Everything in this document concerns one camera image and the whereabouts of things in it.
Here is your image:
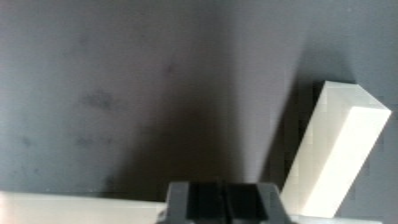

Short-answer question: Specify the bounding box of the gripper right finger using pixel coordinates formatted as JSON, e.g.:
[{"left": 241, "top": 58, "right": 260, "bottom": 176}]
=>
[{"left": 225, "top": 183, "right": 292, "bottom": 224}]

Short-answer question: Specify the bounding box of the white cabinet body box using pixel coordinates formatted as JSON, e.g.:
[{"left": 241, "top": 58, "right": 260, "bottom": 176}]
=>
[{"left": 0, "top": 191, "right": 164, "bottom": 224}]

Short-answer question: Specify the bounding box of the white U-shaped obstacle fence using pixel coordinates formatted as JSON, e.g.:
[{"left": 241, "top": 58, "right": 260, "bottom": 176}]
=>
[{"left": 280, "top": 81, "right": 390, "bottom": 218}]

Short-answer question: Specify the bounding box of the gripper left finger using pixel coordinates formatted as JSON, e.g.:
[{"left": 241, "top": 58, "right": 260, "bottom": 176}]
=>
[{"left": 156, "top": 182, "right": 225, "bottom": 224}]

